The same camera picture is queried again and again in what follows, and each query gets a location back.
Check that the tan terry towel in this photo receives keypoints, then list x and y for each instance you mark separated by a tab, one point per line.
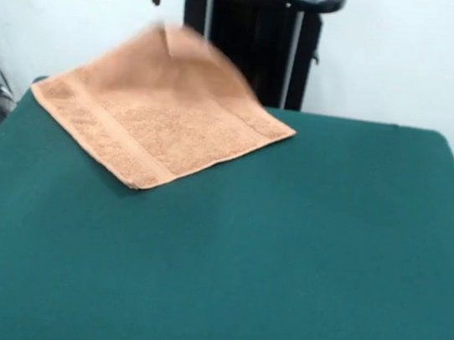
165	127

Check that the dark green table cloth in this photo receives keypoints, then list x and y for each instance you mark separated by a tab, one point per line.
280	270

